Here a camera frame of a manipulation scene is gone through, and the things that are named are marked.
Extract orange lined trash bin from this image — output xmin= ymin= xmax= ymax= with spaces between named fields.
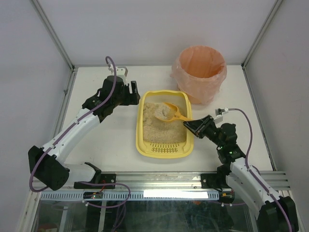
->
xmin=170 ymin=45 xmax=227 ymax=105

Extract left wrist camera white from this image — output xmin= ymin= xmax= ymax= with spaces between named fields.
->
xmin=108 ymin=65 xmax=128 ymax=85

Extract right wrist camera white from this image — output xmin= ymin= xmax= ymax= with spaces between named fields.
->
xmin=214 ymin=107 xmax=229 ymax=123

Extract aluminium mounting rail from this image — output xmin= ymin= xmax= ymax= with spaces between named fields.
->
xmin=32 ymin=171 xmax=289 ymax=191

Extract white slotted cable duct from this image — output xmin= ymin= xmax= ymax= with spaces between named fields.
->
xmin=41 ymin=190 xmax=219 ymax=201

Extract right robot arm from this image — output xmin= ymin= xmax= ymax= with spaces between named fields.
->
xmin=183 ymin=116 xmax=299 ymax=232

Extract cat litter sand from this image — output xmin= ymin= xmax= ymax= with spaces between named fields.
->
xmin=142 ymin=102 xmax=186 ymax=144

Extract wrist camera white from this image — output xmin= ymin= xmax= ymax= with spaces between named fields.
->
xmin=108 ymin=65 xmax=128 ymax=85
xmin=214 ymin=107 xmax=229 ymax=123

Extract yellow litter box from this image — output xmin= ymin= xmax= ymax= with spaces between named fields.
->
xmin=136 ymin=90 xmax=194 ymax=159

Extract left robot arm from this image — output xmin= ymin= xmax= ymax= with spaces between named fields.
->
xmin=28 ymin=75 xmax=140 ymax=190

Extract yellow litter scoop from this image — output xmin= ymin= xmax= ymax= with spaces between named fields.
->
xmin=154 ymin=102 xmax=192 ymax=122

